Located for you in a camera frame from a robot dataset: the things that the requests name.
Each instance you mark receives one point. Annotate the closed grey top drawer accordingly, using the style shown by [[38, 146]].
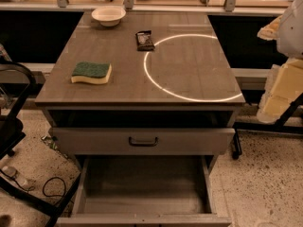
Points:
[[145, 141]]

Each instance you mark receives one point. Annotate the dark rxbar chocolate wrapper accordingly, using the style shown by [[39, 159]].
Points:
[[144, 40]]

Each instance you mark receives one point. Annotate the green yellow sponge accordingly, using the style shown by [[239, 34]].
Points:
[[91, 73]]

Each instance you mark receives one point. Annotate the white bowl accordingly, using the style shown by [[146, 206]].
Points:
[[108, 15]]

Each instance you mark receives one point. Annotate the black chair frame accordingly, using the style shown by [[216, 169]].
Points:
[[11, 133]]

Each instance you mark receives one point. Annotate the open grey middle drawer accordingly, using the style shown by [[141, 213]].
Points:
[[144, 191]]

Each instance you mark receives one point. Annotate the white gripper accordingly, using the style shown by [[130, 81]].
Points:
[[293, 32]]

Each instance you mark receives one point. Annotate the grey wooden drawer cabinet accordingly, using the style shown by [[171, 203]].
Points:
[[184, 83]]

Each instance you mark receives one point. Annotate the black metal stand leg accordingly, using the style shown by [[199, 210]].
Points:
[[278, 126]]

